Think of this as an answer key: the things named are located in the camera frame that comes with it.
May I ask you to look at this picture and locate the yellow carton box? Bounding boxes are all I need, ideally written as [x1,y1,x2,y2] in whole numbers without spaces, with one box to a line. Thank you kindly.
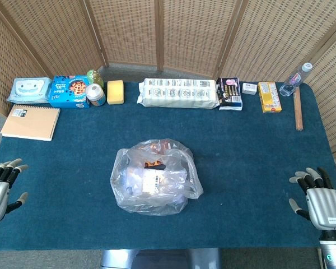
[258,81,283,114]

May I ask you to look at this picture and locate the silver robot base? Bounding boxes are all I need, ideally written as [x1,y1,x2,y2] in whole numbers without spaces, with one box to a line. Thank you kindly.
[100,248,222,269]

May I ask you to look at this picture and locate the kraft spiral notebook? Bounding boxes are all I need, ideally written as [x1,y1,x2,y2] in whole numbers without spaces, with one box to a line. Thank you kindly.
[0,104,61,142]

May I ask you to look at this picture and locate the orange black snack packet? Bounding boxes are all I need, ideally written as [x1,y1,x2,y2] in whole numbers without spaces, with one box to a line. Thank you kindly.
[144,159,166,171]

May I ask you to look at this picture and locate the wooden stick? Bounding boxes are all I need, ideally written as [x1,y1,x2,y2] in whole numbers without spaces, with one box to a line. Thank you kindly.
[293,86,304,132]

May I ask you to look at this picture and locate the green lidded bottle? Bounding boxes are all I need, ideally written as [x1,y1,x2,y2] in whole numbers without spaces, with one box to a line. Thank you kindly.
[86,69,105,89]

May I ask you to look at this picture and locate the reddish snack packet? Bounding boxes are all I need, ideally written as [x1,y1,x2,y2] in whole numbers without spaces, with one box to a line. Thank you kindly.
[141,141,180,155]

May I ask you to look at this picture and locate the clear water bottle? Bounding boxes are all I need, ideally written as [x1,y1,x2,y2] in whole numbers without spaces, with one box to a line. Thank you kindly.
[279,62,314,98]

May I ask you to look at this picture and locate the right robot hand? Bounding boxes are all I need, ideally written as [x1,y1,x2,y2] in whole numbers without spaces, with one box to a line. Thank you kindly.
[288,167,336,232]

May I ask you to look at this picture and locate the small white box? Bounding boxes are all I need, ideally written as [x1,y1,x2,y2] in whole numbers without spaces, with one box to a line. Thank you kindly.
[242,82,258,96]

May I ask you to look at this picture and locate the yellow sponge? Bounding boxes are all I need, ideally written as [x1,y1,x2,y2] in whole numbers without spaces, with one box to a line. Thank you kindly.
[106,80,125,105]

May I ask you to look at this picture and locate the long white tissue pack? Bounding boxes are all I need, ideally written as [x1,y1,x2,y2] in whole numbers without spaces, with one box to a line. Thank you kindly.
[136,77,220,110]

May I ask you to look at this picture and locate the blue table carpet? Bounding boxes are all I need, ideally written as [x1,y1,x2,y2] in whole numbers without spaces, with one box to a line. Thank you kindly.
[0,81,336,251]

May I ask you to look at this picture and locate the light blue wet wipes pack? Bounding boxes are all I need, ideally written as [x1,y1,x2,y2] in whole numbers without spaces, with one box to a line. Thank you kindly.
[6,77,53,104]

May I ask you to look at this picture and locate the black pink snack pack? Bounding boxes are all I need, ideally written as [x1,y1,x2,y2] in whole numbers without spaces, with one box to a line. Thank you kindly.
[216,77,244,112]

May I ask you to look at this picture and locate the clear plastic bag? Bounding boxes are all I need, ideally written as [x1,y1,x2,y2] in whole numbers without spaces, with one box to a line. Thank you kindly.
[109,138,204,217]

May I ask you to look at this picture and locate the wicker folding screen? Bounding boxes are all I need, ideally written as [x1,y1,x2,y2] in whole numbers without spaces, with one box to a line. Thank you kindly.
[0,0,336,185]

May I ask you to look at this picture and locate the white lidded snack jar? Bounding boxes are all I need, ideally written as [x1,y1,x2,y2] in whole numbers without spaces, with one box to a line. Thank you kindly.
[85,84,106,107]

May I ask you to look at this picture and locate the blue cookie box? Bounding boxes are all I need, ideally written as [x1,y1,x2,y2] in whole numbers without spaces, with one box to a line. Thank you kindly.
[49,74,91,109]

